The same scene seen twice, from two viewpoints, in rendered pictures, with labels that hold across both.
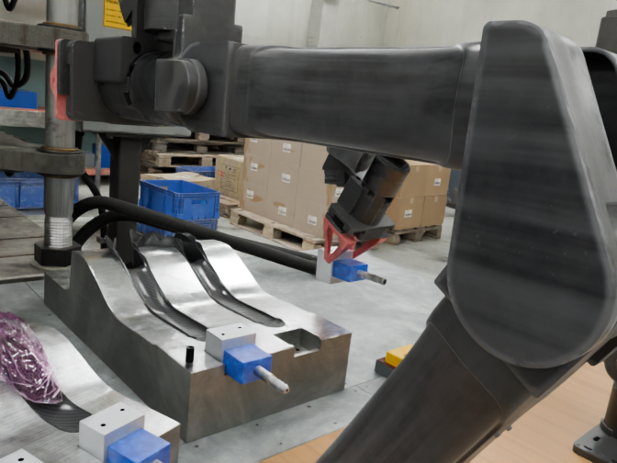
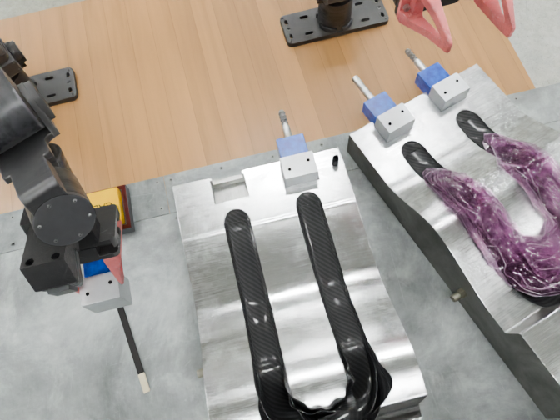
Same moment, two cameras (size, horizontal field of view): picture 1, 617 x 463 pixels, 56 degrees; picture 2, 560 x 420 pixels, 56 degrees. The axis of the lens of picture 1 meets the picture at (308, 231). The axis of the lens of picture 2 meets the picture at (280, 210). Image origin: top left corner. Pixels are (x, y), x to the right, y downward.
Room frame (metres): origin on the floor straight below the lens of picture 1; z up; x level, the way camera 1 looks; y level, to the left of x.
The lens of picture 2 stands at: (0.98, 0.25, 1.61)
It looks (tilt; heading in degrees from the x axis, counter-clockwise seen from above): 68 degrees down; 214
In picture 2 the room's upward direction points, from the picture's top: 6 degrees counter-clockwise
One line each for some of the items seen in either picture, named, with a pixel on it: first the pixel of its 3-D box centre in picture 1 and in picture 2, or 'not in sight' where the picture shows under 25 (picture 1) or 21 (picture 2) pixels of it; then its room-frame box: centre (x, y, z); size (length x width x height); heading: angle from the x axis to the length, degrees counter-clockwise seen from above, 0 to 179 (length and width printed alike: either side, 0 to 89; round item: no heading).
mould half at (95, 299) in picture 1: (182, 302); (297, 330); (0.87, 0.19, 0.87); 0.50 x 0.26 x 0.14; 43
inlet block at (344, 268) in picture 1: (354, 271); (101, 257); (0.93, -0.08, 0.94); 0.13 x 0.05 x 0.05; 43
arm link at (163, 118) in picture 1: (177, 81); not in sight; (0.47, 0.12, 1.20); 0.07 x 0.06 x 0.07; 44
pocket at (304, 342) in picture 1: (296, 349); (230, 191); (0.74, 0.00, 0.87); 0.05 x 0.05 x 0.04; 43
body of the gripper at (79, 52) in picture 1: (140, 86); not in sight; (0.51, 0.16, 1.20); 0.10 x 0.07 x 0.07; 134
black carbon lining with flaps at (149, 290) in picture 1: (183, 276); (302, 310); (0.86, 0.18, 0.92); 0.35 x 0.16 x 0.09; 43
